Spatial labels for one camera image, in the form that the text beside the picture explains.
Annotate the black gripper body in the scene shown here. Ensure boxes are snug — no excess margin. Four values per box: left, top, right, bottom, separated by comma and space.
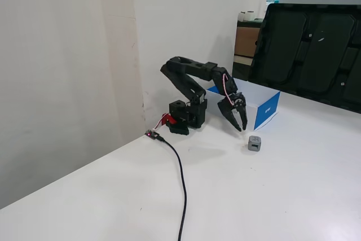
220, 91, 247, 114

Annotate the dark shelf board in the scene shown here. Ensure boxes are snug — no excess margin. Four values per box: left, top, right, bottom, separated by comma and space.
236, 18, 265, 29

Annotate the white red servo wire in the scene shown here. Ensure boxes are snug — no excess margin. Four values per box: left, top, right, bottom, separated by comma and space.
222, 73, 235, 104

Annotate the gray cube block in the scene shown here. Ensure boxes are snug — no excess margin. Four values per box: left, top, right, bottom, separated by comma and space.
248, 135, 263, 152

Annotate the black clamp with red handle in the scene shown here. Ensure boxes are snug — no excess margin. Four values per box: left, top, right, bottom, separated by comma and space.
161, 113, 191, 136

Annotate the black power cable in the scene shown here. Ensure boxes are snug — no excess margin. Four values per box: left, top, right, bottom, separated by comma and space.
156, 134, 188, 241

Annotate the small controller board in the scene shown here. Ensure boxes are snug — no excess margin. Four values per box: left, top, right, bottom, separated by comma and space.
144, 129, 159, 141

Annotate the blue and white cardboard box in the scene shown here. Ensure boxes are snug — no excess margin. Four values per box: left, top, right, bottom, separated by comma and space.
205, 78, 281, 132

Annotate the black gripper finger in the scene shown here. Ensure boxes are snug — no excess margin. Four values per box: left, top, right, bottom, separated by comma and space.
235, 105, 249, 131
217, 97, 243, 133

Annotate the large black plastic tray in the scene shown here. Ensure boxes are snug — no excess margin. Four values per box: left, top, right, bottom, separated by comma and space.
247, 3, 361, 112

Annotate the white wire to board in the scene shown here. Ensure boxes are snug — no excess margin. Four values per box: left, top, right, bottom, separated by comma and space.
153, 116, 168, 131

